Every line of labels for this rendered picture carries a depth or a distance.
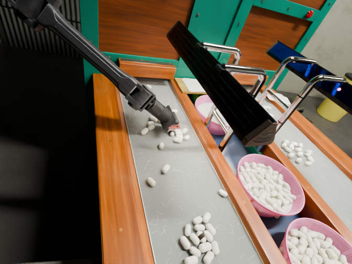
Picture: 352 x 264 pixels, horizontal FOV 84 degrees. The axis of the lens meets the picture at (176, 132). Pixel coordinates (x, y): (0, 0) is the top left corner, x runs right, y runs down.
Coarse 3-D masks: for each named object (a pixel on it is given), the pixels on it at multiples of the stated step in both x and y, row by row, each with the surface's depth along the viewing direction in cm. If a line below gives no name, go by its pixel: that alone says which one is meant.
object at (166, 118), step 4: (164, 108) 74; (168, 108) 81; (164, 112) 74; (168, 112) 76; (172, 112) 79; (156, 116) 74; (160, 116) 74; (164, 116) 75; (168, 116) 76; (172, 116) 77; (160, 120) 77; (164, 120) 76; (168, 120) 77; (172, 120) 76; (176, 120) 75; (164, 124) 78; (168, 124) 76; (172, 124) 76; (164, 128) 77; (168, 128) 77
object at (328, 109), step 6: (348, 72) 292; (348, 78) 277; (324, 102) 311; (330, 102) 300; (318, 108) 320; (324, 108) 309; (330, 108) 302; (336, 108) 296; (342, 108) 292; (324, 114) 310; (330, 114) 304; (336, 114) 300; (342, 114) 299; (330, 120) 309; (336, 120) 308
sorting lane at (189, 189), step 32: (160, 96) 104; (128, 128) 81; (160, 128) 85; (192, 128) 91; (160, 160) 73; (192, 160) 76; (160, 192) 63; (192, 192) 66; (160, 224) 56; (192, 224) 58; (224, 224) 61; (160, 256) 50; (224, 256) 54; (256, 256) 56
